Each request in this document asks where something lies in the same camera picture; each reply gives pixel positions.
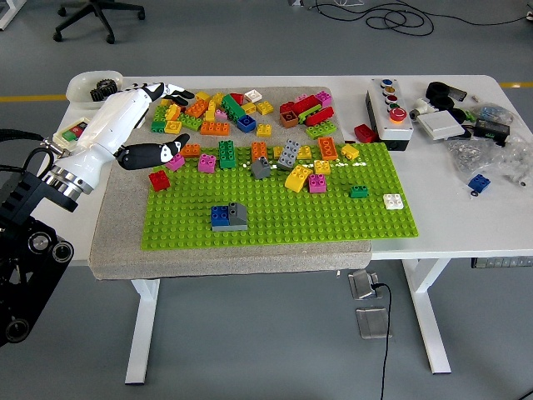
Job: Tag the magenta two-by-two brick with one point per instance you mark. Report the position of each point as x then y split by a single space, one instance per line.
176 162
324 97
317 183

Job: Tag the clear bag metal parts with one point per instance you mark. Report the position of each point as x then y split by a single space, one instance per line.
518 162

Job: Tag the white plastic bowl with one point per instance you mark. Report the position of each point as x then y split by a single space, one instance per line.
79 89

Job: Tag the white small brick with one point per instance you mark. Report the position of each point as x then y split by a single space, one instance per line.
253 96

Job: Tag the white two-by-two brick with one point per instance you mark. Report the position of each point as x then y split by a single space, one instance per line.
393 201

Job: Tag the pink two-by-two brick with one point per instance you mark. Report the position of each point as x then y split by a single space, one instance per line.
207 163

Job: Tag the black power adapter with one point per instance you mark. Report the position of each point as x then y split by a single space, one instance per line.
491 129

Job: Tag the white table leg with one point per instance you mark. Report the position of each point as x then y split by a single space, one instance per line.
141 333
429 316

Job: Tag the grey slope brick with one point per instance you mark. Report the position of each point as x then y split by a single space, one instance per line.
238 214
261 168

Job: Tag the green plastic clip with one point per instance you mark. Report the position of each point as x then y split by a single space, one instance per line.
470 111

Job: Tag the yellow rounded small brick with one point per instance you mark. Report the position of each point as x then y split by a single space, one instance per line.
350 151

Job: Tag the black office chair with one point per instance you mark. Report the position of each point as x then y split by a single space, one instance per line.
99 7

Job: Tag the lime green flat plate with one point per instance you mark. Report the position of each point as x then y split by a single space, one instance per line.
310 111

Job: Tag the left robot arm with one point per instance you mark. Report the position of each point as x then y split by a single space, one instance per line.
25 200

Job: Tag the red two-by-four brick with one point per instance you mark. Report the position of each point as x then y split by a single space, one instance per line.
306 103
318 116

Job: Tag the metal floor socket box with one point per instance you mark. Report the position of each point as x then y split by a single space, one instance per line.
372 323
360 285

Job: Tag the dark green two-by-four brick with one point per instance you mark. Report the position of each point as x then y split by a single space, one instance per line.
227 154
233 107

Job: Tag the dark green small brick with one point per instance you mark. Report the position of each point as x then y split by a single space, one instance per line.
359 191
158 126

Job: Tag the blue two-by-two brick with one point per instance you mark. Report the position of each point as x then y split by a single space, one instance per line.
246 123
479 182
220 214

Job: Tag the white pipe connector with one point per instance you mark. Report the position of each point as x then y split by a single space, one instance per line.
421 106

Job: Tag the table height control panel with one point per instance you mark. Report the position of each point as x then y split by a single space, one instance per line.
499 262

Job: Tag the clear bag of screws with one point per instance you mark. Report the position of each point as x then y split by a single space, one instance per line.
470 156

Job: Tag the orange upturned long brick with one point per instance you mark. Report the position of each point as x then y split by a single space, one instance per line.
327 148

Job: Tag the black gear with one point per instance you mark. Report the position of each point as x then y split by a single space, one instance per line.
104 88
96 95

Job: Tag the yellow two-by-two brick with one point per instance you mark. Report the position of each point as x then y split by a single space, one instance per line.
304 152
263 130
322 167
173 127

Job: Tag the yellow arch brick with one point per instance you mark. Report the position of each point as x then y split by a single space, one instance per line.
297 178

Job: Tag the red two-by-two brick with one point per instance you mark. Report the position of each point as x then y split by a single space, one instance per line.
159 180
238 97
365 133

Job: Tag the white flat switch plate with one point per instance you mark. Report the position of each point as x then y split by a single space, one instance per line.
440 126

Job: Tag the lime green two-by-four brick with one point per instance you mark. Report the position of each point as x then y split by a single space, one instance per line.
320 129

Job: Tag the orange two-by-four brick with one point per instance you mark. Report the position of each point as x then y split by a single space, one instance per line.
191 150
215 128

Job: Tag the clear bag blue parts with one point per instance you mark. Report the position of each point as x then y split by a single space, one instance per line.
493 112

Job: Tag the brown brick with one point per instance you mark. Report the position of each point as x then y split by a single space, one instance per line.
288 118

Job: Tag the grey-brown mat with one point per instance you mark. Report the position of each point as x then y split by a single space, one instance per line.
250 263

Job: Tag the small black grey block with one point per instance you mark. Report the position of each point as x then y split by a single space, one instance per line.
459 95

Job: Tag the switch box green red buttons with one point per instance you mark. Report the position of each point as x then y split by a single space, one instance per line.
68 133

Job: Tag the pink small brick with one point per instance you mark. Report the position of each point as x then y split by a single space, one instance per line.
220 115
300 97

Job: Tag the black tape roll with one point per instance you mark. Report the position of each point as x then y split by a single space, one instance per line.
433 86
442 101

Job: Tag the white furniture foot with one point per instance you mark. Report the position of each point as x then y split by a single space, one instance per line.
6 18

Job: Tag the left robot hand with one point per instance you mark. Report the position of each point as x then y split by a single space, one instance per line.
108 129

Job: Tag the yellow long brick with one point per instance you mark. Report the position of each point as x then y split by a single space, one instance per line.
210 110

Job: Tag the black round knob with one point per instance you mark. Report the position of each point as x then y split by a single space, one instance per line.
458 114

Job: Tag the green baseplate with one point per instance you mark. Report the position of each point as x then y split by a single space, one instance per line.
312 225

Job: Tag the push-button control box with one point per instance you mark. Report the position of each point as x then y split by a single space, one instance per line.
395 129

